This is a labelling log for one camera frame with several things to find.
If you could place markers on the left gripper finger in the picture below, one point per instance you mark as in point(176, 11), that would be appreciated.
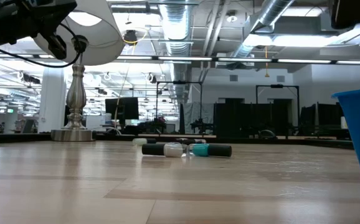
point(55, 15)

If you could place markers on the pale green nail polish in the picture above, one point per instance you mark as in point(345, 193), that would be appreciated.
point(139, 142)

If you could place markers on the teal nail polish black cap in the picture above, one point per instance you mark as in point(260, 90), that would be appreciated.
point(219, 151)

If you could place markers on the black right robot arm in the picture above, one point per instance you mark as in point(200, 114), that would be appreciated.
point(354, 12)

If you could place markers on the black ceiling device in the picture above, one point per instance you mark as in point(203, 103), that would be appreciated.
point(130, 36)

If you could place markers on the silver lamp white shade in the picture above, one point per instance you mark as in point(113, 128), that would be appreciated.
point(75, 93)

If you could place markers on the black monitor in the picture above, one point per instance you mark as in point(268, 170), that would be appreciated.
point(122, 108)

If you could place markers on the long ceiling light strip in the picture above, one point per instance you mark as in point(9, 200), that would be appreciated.
point(183, 58)

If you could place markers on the grey tarp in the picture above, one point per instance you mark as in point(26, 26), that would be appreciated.
point(198, 113)

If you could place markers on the white ceiling sensor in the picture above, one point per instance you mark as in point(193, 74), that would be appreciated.
point(231, 17)

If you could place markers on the black partition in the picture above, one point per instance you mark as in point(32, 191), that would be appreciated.
point(245, 119)
point(320, 116)

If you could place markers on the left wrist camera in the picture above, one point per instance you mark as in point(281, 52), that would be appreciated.
point(57, 47)

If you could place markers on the black table frame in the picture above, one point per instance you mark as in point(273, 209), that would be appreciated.
point(18, 138)

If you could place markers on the silver ventilation duct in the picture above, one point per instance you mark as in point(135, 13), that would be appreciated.
point(176, 18)
point(273, 9)

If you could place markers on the black frame stand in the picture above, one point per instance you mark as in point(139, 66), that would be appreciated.
point(276, 86)
point(180, 82)

